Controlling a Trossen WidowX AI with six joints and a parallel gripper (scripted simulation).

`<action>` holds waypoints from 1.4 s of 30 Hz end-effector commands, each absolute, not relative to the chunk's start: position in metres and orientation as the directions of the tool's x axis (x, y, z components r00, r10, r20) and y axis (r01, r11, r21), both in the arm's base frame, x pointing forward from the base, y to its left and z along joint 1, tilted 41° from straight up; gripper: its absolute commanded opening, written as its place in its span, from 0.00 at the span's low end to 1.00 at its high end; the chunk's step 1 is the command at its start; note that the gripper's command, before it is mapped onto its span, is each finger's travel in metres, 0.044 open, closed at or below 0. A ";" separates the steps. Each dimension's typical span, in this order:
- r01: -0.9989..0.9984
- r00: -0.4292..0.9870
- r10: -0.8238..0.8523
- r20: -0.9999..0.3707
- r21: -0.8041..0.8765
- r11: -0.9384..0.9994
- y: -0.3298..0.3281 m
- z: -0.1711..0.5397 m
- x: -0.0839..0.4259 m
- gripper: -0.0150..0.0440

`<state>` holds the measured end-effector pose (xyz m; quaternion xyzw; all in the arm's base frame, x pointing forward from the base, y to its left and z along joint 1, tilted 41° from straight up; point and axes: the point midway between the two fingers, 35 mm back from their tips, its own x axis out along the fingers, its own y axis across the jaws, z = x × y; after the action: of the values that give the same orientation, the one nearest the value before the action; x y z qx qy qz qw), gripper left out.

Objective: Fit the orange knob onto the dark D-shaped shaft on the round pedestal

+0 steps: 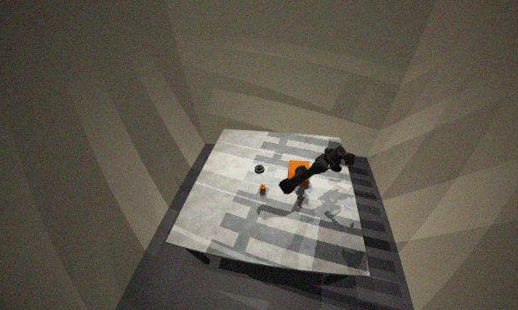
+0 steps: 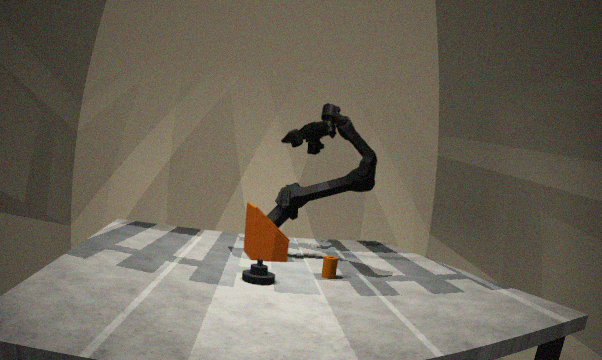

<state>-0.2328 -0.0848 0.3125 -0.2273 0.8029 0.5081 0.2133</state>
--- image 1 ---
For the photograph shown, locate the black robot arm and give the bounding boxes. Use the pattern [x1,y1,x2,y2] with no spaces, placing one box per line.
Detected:
[279,146,346,194]

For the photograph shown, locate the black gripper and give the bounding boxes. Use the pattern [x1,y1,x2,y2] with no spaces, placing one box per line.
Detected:
[324,147,355,165]

